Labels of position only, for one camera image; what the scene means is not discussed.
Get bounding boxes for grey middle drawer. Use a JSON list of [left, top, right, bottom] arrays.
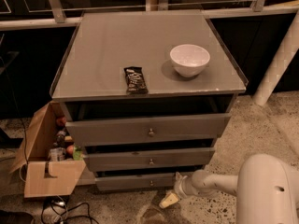
[[84, 147, 215, 172]]

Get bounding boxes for red apple in box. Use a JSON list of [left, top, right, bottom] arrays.
[[66, 145, 75, 156]]

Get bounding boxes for white diagonal pole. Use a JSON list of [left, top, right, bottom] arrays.
[[252, 11, 299, 106]]

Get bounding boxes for grey drawer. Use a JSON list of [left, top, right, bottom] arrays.
[[84, 147, 215, 172], [95, 173, 176, 191], [66, 114, 231, 147]]

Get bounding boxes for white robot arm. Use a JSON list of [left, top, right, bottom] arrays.
[[160, 154, 299, 224]]

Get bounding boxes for metal railing frame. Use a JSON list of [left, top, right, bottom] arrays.
[[0, 0, 299, 31]]

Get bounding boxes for green packet in box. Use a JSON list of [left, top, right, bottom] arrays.
[[73, 147, 83, 161]]

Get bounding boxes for open cardboard box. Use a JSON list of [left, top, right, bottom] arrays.
[[10, 102, 86, 198]]

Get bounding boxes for dark bottle in box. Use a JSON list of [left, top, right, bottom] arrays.
[[56, 130, 66, 147]]

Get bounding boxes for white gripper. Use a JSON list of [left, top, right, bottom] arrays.
[[159, 172, 196, 209]]

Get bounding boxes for dark snack bar wrapper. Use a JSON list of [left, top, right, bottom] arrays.
[[124, 66, 149, 94]]

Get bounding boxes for black floor cables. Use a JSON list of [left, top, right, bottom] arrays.
[[40, 196, 101, 224]]

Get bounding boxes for grey bottom drawer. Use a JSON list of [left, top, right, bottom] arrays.
[[95, 173, 176, 191]]

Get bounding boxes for clear jar in box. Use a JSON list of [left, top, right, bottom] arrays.
[[50, 147, 66, 161]]

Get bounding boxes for grey drawer cabinet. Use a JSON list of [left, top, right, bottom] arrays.
[[51, 10, 246, 179]]

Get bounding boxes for grey top drawer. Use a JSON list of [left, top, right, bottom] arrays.
[[66, 114, 231, 147]]

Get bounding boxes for white ceramic bowl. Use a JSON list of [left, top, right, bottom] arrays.
[[170, 44, 210, 77]]

